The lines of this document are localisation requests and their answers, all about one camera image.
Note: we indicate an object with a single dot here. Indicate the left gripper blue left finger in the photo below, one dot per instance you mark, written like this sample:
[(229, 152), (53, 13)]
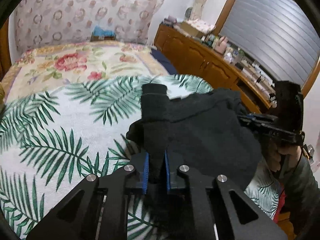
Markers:
[(137, 183)]

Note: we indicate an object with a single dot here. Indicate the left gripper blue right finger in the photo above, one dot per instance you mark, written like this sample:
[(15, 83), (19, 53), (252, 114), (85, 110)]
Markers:
[(173, 161)]

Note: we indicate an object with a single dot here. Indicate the black printed t-shirt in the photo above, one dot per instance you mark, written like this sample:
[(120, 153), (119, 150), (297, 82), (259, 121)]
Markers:
[(203, 128)]

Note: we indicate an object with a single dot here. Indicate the right forearm grey sleeve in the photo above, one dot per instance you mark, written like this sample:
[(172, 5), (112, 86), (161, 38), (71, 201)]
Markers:
[(302, 200)]

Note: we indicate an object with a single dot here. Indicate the person's right hand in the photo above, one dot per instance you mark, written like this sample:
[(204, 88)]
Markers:
[(282, 159)]

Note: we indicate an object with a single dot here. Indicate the red white bag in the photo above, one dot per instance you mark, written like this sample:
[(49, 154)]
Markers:
[(281, 203)]

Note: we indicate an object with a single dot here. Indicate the floral leaf bed blanket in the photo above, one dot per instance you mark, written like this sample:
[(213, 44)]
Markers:
[(53, 136)]

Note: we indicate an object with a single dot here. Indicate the grey window roller blind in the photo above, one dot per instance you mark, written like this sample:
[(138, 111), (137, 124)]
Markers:
[(277, 34)]

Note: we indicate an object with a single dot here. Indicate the pink kettle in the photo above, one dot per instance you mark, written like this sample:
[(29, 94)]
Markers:
[(221, 45)]

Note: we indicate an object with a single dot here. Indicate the wooden sideboard cabinet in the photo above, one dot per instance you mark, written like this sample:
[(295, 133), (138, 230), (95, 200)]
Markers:
[(189, 56)]

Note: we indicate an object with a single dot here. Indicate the cardboard box on sideboard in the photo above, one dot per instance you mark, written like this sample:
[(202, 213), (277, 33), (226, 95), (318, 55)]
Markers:
[(194, 28)]

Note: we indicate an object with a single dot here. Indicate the blue item on box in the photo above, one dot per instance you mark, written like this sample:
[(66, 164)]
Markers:
[(100, 34)]

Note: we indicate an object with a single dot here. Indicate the brown louvered wardrobe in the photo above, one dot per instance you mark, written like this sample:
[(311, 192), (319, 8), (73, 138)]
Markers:
[(5, 59)]

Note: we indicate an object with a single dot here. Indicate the circle patterned curtain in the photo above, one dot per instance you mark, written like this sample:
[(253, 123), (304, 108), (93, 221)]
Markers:
[(40, 23)]

